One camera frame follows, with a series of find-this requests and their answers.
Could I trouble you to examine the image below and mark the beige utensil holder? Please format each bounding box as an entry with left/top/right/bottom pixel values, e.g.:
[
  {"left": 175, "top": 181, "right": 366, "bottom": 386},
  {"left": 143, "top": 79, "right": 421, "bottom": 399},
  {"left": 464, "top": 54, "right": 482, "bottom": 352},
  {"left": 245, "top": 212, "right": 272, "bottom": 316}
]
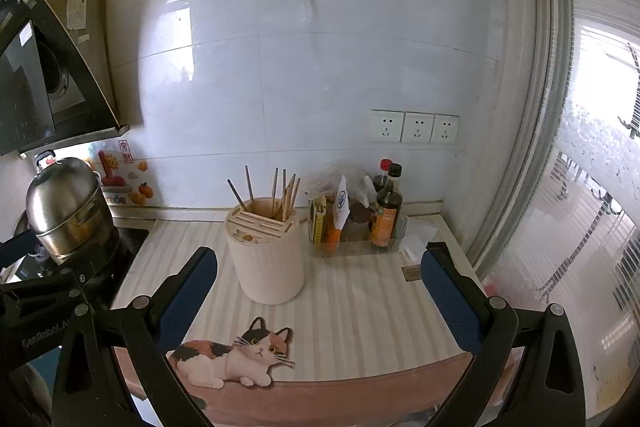
[{"left": 224, "top": 197, "right": 305, "bottom": 306}]

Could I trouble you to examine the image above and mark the dark soy sauce bottle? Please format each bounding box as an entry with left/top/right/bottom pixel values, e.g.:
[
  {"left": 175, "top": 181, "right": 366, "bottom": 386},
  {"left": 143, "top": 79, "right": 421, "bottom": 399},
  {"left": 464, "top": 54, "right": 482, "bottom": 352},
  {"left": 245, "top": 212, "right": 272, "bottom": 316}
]
[{"left": 370, "top": 162, "right": 402, "bottom": 251}]

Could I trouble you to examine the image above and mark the clear condiment rack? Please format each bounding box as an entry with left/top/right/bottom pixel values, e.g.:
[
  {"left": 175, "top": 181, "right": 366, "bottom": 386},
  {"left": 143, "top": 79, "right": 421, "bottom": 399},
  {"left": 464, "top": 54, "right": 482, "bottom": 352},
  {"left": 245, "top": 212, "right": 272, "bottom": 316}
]
[{"left": 306, "top": 207, "right": 408, "bottom": 257}]

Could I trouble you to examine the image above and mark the brown card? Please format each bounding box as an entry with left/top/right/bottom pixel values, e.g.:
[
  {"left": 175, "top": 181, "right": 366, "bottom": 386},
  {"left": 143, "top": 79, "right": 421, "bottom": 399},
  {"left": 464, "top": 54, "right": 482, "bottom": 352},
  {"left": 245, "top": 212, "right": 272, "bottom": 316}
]
[{"left": 401, "top": 265, "right": 421, "bottom": 282}]

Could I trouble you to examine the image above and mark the range hood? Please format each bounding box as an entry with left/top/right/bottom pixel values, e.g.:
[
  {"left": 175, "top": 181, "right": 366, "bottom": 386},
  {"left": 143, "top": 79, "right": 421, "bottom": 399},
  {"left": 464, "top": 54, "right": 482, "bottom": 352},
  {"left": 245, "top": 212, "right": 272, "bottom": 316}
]
[{"left": 1, "top": 0, "right": 129, "bottom": 154}]

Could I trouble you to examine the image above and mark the plastic bag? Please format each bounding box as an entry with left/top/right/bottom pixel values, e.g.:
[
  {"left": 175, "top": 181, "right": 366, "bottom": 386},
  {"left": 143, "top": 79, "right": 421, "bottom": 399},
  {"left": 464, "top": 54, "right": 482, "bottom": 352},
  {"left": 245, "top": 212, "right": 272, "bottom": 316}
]
[{"left": 302, "top": 159, "right": 375, "bottom": 208}]

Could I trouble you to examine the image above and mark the yellow box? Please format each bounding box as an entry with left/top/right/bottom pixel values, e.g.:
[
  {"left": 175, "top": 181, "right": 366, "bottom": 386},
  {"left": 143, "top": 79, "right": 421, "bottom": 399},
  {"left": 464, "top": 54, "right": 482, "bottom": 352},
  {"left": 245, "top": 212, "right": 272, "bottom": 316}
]
[{"left": 309, "top": 195, "right": 328, "bottom": 244}]

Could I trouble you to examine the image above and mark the steel steamer pot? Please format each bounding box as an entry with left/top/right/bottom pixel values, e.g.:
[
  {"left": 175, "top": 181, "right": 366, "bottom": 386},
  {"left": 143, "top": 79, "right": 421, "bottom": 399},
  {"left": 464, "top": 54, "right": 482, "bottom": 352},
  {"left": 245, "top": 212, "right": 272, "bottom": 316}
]
[{"left": 26, "top": 157, "right": 116, "bottom": 265}]

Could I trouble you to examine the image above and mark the fruit wall sticker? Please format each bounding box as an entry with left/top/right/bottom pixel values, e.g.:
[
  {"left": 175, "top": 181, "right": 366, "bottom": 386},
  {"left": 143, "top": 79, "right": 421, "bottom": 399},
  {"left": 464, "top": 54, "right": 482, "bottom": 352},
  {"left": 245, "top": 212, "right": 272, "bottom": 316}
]
[{"left": 85, "top": 138, "right": 160, "bottom": 207}]

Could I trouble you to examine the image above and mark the orange packet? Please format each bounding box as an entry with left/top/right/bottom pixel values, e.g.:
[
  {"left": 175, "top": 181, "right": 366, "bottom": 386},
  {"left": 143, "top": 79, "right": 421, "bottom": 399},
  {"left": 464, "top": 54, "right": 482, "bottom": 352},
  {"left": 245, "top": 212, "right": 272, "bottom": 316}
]
[{"left": 322, "top": 217, "right": 342, "bottom": 256}]

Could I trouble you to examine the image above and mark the black gas stove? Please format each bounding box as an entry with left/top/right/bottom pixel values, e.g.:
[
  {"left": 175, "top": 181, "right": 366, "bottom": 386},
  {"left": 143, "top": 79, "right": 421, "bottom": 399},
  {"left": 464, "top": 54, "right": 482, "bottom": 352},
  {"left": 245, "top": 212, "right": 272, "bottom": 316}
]
[{"left": 1, "top": 227, "right": 150, "bottom": 306}]

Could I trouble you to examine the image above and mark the striped cat table mat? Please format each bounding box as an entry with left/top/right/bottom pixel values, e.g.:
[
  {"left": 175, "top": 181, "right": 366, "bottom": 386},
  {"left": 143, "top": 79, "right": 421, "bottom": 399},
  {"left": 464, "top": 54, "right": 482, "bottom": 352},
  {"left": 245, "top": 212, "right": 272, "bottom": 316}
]
[{"left": 115, "top": 221, "right": 471, "bottom": 426}]

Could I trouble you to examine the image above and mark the white triple wall socket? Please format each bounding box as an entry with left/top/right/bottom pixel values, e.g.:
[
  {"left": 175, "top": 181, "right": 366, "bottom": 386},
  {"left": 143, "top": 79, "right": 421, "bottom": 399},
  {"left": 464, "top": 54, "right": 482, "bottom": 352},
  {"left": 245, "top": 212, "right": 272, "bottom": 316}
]
[{"left": 369, "top": 109, "right": 460, "bottom": 145}]

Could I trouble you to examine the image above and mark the white tissue paper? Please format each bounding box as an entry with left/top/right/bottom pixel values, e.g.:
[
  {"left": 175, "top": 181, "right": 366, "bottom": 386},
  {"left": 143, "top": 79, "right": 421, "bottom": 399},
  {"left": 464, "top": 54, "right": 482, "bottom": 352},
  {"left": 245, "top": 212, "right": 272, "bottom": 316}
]
[{"left": 399, "top": 219, "right": 437, "bottom": 265}]

